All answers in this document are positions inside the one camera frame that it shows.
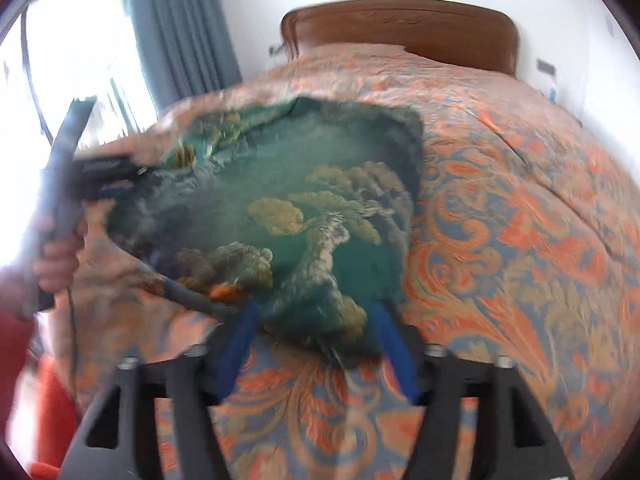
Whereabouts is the orange patterned bedspread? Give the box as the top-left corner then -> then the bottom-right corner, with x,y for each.
47,42 -> 637,480

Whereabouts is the person's left forearm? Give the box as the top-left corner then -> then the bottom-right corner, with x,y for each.
0,262 -> 43,322

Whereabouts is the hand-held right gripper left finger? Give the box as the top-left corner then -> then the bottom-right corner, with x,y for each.
59,301 -> 262,480

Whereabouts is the red bed skirt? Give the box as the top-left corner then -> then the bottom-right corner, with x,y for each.
27,352 -> 87,480

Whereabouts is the person's left hand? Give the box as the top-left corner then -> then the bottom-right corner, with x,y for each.
31,209 -> 90,295

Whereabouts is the blue-grey curtain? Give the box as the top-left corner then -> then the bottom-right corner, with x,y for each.
121,0 -> 247,128

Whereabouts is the brown wooden headboard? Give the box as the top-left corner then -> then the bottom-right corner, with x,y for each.
279,0 -> 521,77

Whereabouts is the thin black cable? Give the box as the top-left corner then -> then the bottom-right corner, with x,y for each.
20,9 -> 55,147

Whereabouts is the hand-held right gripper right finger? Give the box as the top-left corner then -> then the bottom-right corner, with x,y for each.
369,299 -> 577,480

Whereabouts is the bright window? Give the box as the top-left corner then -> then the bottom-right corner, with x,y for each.
0,0 -> 162,273

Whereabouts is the green landscape print padded jacket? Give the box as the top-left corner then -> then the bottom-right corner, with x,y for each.
106,95 -> 427,372

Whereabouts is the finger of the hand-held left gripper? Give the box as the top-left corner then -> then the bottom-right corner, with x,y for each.
72,156 -> 149,202

